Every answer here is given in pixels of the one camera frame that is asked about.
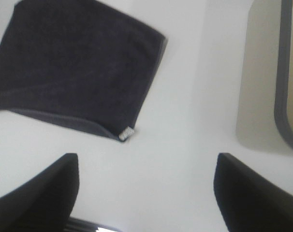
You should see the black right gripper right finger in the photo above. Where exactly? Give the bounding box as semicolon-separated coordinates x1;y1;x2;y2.
213;153;293;232

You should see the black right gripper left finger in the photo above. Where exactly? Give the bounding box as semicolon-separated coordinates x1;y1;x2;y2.
0;153;79;232

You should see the dark blue-grey towel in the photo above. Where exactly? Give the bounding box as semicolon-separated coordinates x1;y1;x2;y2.
0;0;167;142

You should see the beige basket grey rim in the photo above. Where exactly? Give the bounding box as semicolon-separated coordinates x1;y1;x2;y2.
236;0;293;153

